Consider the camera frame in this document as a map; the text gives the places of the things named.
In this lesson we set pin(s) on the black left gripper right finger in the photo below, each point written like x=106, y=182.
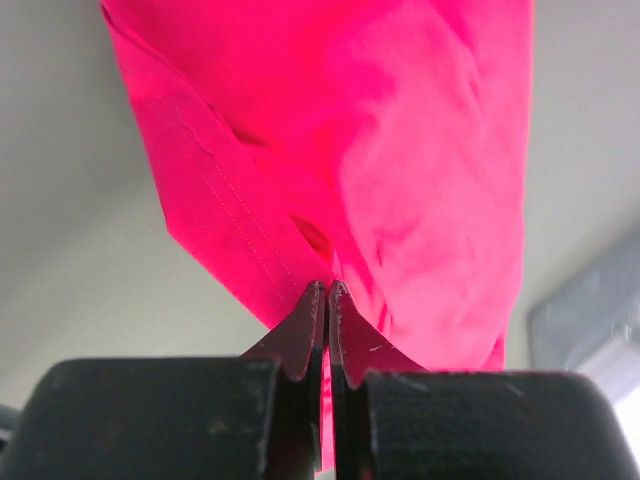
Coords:
x=395, y=420

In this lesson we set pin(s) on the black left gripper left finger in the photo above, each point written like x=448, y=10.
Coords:
x=255, y=416

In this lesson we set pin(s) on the red t shirt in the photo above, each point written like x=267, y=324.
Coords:
x=379, y=143

